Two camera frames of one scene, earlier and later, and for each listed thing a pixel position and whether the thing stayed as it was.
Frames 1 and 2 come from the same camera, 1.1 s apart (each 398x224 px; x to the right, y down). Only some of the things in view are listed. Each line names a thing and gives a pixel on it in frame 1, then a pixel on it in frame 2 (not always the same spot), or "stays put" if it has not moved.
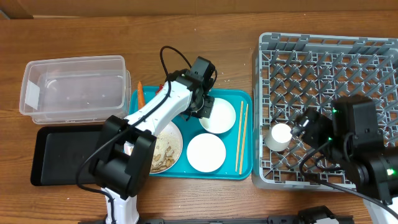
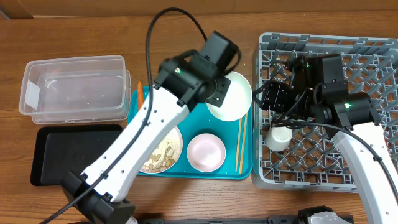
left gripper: (206, 112) to (219, 98)
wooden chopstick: (244, 139) stays put
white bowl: (222, 117) to (237, 101)
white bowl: (206, 152) stays put
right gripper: (301, 127) to (265, 94)
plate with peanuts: (168, 149) stays put
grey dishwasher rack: (295, 73) stays put
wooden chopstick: (239, 136) stays put
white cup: (279, 137) stays put
